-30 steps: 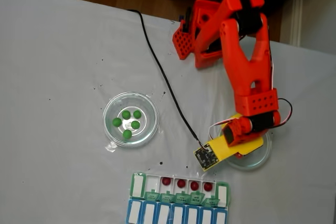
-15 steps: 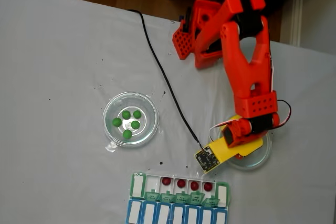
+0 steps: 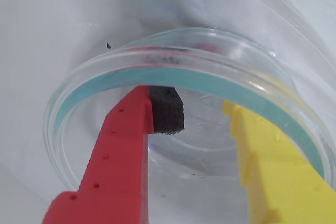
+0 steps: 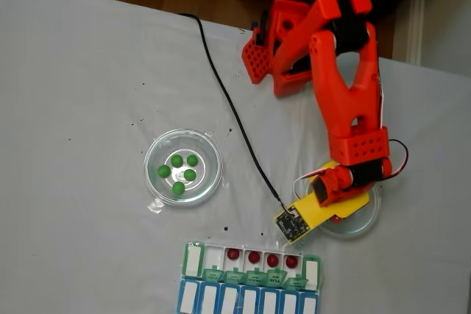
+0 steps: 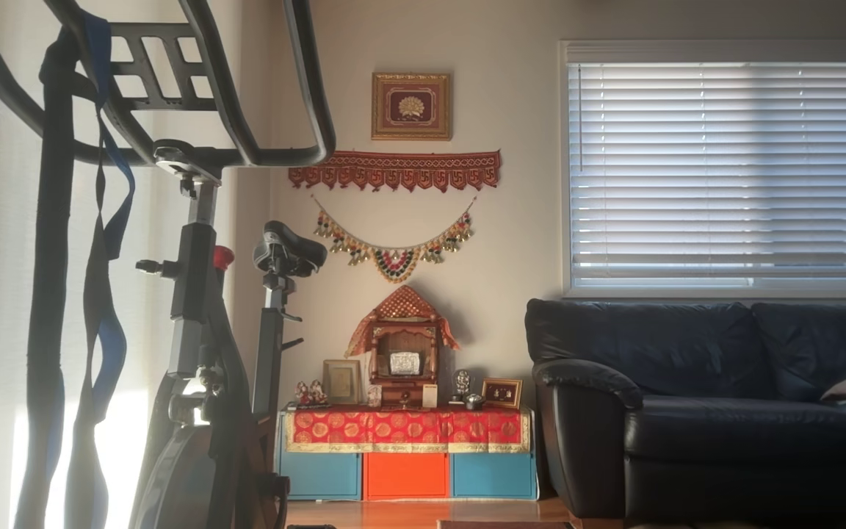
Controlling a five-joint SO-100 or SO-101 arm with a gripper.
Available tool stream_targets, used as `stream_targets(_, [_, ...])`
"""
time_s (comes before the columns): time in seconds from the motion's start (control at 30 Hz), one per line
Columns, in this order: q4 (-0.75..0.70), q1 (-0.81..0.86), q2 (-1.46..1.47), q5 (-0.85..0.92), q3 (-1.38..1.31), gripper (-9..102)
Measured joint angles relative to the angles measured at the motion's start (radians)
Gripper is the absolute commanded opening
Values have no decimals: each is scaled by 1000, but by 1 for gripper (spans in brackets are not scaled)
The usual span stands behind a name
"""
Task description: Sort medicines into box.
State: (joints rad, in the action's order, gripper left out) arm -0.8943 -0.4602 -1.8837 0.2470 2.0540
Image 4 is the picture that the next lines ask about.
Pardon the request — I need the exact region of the red white black servo wire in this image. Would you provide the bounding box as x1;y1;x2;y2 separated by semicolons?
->
374;67;388;129
293;169;327;199
386;138;411;179

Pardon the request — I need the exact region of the orange perforated base bracket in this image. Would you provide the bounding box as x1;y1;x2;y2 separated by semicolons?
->
241;30;275;85

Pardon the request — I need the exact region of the white door trim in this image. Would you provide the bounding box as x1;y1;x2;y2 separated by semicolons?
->
406;0;430;67

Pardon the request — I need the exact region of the blue weekly pill organizer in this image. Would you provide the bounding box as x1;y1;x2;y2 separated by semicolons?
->
177;279;319;314

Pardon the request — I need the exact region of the clear glass bowl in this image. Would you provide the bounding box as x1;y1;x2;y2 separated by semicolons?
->
143;128;224;208
304;161;382;238

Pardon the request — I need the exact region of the black camera cable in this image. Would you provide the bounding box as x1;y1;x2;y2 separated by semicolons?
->
179;13;291;215

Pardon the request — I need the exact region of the green weekly pill organizer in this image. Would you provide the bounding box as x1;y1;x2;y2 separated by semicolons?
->
183;241;323;291

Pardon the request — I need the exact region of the black camera circuit board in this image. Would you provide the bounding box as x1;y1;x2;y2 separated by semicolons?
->
272;209;308;243

